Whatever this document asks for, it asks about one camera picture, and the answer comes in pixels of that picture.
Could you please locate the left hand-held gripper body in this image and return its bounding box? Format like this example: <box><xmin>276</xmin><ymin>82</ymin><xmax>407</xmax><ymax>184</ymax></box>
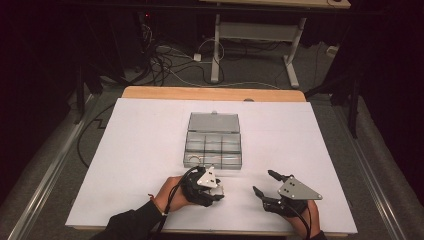
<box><xmin>181</xmin><ymin>165</ymin><xmax>225</xmax><ymax>208</ymax></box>

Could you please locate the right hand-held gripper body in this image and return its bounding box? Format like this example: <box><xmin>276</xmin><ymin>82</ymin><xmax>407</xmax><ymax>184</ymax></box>
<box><xmin>261</xmin><ymin>174</ymin><xmax>324</xmax><ymax>218</ymax></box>

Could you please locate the clear plastic compartment box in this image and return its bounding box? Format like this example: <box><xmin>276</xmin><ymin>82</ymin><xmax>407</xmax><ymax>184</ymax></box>
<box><xmin>182</xmin><ymin>111</ymin><xmax>243</xmax><ymax>171</ymax></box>

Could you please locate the person's right hand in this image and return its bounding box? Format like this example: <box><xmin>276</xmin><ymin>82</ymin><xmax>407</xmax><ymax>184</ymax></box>
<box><xmin>285</xmin><ymin>199</ymin><xmax>322</xmax><ymax>240</ymax></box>

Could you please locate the person's left hand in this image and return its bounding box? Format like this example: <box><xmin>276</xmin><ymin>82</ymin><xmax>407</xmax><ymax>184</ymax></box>
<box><xmin>153</xmin><ymin>175</ymin><xmax>195</xmax><ymax>213</ymax></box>

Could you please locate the white table mat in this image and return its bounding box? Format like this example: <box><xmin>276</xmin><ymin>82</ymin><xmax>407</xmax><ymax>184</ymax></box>
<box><xmin>65</xmin><ymin>97</ymin><xmax>359</xmax><ymax>235</ymax></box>

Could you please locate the wooden table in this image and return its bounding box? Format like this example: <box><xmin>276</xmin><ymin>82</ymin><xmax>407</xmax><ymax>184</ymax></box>
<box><xmin>71</xmin><ymin>85</ymin><xmax>350</xmax><ymax>239</ymax></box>

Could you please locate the black stand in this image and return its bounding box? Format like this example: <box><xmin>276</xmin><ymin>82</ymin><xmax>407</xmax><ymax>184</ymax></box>
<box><xmin>73</xmin><ymin>63</ymin><xmax>105</xmax><ymax>125</ymax></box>
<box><xmin>304</xmin><ymin>71</ymin><xmax>362</xmax><ymax>140</ymax></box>

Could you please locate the right hand-held gripper cable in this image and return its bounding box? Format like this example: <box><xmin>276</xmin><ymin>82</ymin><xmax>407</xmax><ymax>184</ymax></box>
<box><xmin>283</xmin><ymin>199</ymin><xmax>314</xmax><ymax>240</ymax></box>

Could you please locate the hand-held gripper cable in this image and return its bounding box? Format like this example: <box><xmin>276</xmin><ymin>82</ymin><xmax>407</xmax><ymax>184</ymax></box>
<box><xmin>154</xmin><ymin>166</ymin><xmax>200</xmax><ymax>240</ymax></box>
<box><xmin>283</xmin><ymin>199</ymin><xmax>314</xmax><ymax>240</ymax></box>

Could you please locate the left hand-held gripper cable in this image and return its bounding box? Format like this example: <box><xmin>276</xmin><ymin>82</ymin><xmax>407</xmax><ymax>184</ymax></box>
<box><xmin>154</xmin><ymin>166</ymin><xmax>200</xmax><ymax>240</ymax></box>

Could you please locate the thin wrist bracelet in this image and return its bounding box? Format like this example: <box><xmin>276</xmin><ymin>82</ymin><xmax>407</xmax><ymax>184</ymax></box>
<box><xmin>147</xmin><ymin>193</ymin><xmax>168</xmax><ymax>217</ymax></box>

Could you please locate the metal floor rail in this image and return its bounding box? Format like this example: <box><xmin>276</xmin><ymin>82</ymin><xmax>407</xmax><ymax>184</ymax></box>
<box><xmin>6</xmin><ymin>94</ymin><xmax>97</xmax><ymax>240</ymax></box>
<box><xmin>333</xmin><ymin>99</ymin><xmax>408</xmax><ymax>240</ymax></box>

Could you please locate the white floor cable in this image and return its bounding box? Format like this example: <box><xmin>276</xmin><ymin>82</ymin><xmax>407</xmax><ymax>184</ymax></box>
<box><xmin>164</xmin><ymin>38</ymin><xmax>282</xmax><ymax>91</ymax></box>

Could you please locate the black floor cable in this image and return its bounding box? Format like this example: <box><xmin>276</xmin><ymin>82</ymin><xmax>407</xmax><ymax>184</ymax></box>
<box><xmin>76</xmin><ymin>103</ymin><xmax>116</xmax><ymax>168</ymax></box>

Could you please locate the white desk frame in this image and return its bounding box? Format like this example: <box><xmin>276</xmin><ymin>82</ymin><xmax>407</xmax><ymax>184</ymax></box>
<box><xmin>210</xmin><ymin>13</ymin><xmax>308</xmax><ymax>90</ymax></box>

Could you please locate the tangle of black cables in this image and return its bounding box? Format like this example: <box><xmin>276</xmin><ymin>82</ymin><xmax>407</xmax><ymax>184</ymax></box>
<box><xmin>123</xmin><ymin>13</ymin><xmax>225</xmax><ymax>87</ymax></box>

